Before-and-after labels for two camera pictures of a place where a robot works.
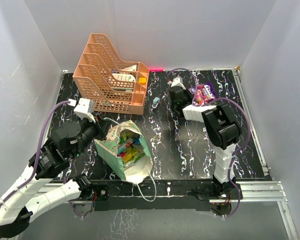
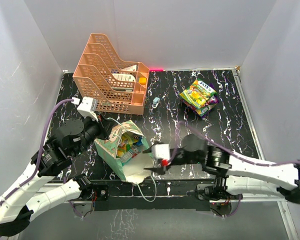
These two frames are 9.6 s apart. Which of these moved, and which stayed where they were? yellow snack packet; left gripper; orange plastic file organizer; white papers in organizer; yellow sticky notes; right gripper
Moved: right gripper; yellow snack packet
Stayed: left gripper; white papers in organizer; orange plastic file organizer; yellow sticky notes
